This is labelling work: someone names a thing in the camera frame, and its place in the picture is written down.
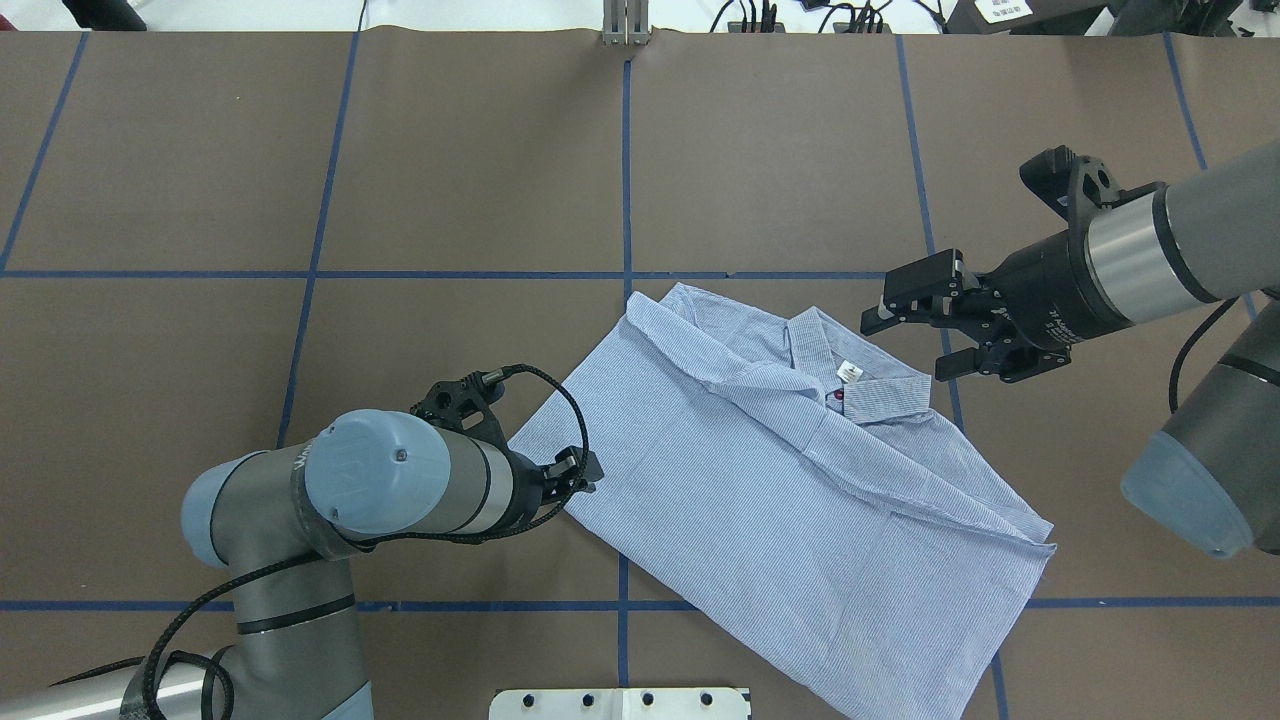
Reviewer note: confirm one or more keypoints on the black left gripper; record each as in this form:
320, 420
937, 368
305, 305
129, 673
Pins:
528, 491

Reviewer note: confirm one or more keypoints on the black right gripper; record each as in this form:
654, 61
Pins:
1050, 285

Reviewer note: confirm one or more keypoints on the light blue striped shirt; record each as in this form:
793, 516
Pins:
793, 482

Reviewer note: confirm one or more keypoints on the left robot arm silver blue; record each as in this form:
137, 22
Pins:
280, 639

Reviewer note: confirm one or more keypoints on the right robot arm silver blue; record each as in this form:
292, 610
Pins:
1129, 257

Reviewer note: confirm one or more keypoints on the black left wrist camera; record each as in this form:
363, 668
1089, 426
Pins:
465, 406

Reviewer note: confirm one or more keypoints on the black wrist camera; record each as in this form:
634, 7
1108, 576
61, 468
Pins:
1078, 187
465, 406

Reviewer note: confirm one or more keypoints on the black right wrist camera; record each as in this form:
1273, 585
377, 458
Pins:
1078, 187

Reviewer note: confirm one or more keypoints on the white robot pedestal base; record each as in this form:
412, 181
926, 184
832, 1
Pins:
623, 703

